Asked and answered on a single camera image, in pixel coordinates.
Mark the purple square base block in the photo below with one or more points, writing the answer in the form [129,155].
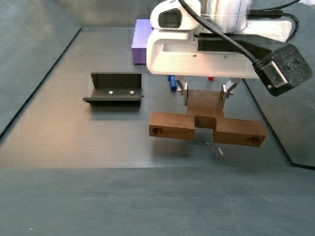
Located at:
[142,31]

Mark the blue cylindrical peg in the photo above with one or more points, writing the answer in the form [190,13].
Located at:
[173,83]

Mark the black angle bracket fixture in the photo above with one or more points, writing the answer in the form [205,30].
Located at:
[116,87]

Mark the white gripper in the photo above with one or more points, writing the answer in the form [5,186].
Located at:
[173,55]

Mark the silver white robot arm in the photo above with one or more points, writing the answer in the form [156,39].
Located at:
[212,38]

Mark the brown T-shaped block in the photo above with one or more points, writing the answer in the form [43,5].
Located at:
[206,114]

